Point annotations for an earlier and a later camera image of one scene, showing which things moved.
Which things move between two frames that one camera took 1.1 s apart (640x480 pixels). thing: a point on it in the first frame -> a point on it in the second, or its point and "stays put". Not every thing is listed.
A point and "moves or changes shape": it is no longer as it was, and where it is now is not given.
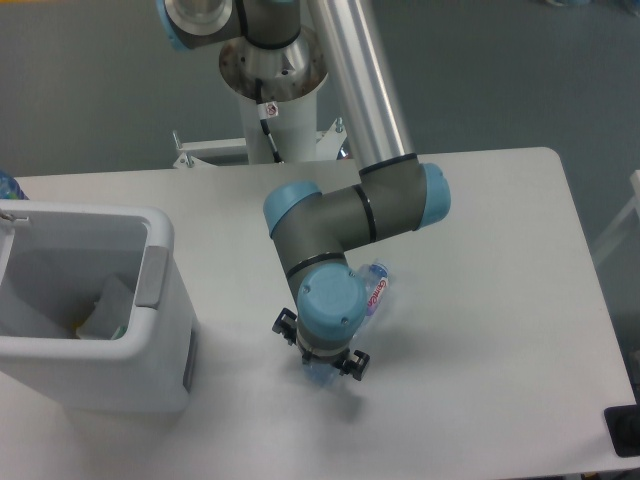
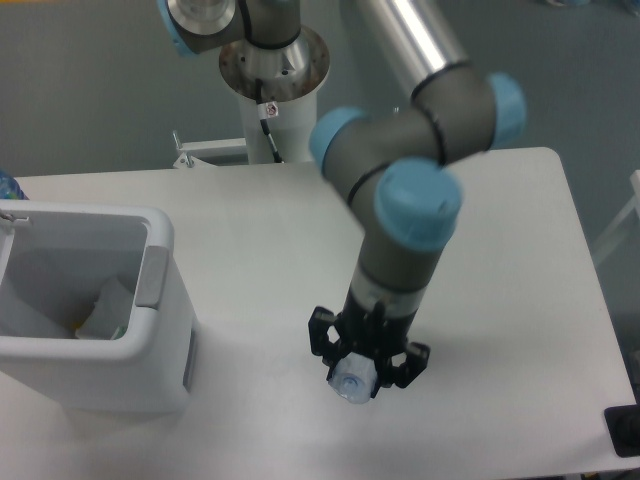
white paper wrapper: x=111 y=314 stays put
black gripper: x=286 y=324 -> x=368 y=331
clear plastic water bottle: x=377 y=275 moves or changes shape
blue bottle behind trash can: x=10 y=188 stays put
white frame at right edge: x=633 y=205 stays put
